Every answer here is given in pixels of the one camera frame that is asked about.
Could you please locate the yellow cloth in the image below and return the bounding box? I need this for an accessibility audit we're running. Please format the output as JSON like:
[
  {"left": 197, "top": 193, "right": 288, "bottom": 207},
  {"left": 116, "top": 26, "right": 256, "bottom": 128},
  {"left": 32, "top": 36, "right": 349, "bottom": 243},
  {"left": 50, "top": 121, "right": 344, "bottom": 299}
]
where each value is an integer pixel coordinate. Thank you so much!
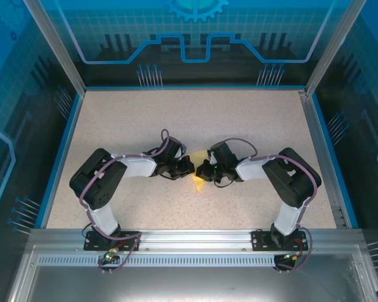
[{"left": 184, "top": 149, "right": 210, "bottom": 193}]

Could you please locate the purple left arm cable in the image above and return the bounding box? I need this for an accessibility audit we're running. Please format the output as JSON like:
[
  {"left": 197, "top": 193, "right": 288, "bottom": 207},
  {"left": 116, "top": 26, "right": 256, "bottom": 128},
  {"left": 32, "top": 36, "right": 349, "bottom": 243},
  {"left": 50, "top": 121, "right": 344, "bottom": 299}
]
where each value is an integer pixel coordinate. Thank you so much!
[{"left": 79, "top": 128, "right": 171, "bottom": 274}]

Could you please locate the aluminium frame post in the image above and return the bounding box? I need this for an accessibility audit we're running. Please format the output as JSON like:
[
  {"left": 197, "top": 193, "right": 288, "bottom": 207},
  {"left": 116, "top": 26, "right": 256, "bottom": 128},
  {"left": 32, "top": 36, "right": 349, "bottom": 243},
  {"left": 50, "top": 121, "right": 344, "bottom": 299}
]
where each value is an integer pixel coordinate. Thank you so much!
[
  {"left": 304, "top": 0, "right": 360, "bottom": 96},
  {"left": 22, "top": 0, "right": 86, "bottom": 94}
]

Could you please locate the blue table edge strip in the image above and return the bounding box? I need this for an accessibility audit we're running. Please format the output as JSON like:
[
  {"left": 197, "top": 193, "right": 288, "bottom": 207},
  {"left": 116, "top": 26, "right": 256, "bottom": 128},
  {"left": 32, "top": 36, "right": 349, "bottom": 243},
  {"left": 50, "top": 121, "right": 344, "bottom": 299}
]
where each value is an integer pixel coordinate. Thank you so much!
[
  {"left": 81, "top": 84, "right": 308, "bottom": 92},
  {"left": 39, "top": 92, "right": 84, "bottom": 229}
]

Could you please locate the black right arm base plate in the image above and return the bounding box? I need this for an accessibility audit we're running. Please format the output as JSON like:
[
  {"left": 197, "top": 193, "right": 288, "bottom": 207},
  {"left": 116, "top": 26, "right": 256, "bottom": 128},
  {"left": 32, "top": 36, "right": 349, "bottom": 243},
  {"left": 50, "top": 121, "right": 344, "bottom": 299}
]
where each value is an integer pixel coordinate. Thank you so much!
[{"left": 251, "top": 229, "right": 307, "bottom": 252}]

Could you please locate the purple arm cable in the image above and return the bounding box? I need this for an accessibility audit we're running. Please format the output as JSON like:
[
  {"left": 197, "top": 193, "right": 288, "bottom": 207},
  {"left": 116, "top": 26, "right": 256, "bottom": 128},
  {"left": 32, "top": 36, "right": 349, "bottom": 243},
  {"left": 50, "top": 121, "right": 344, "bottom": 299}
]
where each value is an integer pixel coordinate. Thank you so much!
[
  {"left": 223, "top": 137, "right": 319, "bottom": 274},
  {"left": 79, "top": 128, "right": 171, "bottom": 274}
]

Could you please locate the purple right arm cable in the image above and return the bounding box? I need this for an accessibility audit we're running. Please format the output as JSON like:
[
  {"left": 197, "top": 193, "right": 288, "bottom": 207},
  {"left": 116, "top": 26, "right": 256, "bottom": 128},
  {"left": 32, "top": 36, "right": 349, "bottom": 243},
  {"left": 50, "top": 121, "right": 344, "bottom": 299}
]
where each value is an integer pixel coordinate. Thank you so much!
[{"left": 223, "top": 137, "right": 319, "bottom": 274}]

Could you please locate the grey sheet metal panel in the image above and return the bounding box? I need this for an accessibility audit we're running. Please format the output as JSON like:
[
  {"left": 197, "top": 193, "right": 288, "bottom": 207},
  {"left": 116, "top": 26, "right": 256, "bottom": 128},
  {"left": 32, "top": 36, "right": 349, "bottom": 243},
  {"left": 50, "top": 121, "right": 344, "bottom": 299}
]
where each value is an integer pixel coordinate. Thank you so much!
[{"left": 6, "top": 245, "right": 378, "bottom": 302}]

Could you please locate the aluminium mounting rail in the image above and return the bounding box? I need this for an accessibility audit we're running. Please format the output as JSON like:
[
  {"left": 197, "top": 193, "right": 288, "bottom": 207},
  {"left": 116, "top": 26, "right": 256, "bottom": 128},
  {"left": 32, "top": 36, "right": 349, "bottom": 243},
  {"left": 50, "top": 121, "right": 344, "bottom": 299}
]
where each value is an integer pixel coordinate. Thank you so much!
[{"left": 30, "top": 228, "right": 365, "bottom": 253}]

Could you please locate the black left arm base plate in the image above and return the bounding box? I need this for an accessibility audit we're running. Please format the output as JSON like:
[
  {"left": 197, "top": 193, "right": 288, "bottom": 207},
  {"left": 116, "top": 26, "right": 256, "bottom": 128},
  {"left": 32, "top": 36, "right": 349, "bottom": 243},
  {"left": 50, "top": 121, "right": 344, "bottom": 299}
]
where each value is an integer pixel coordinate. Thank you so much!
[{"left": 84, "top": 231, "right": 142, "bottom": 252}]

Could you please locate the slotted aluminium cable duct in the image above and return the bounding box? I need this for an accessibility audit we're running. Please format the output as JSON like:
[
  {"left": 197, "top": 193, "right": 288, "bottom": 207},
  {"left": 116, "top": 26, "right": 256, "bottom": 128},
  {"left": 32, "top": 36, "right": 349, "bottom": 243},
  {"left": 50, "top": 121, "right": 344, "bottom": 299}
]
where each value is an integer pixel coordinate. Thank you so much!
[{"left": 37, "top": 255, "right": 356, "bottom": 268}]

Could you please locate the aluminium side rail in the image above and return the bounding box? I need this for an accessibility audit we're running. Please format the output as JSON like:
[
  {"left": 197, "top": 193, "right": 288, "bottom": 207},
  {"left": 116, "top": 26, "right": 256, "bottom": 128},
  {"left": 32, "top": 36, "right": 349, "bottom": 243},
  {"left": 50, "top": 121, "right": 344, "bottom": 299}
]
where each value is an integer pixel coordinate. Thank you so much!
[{"left": 298, "top": 89, "right": 350, "bottom": 229}]

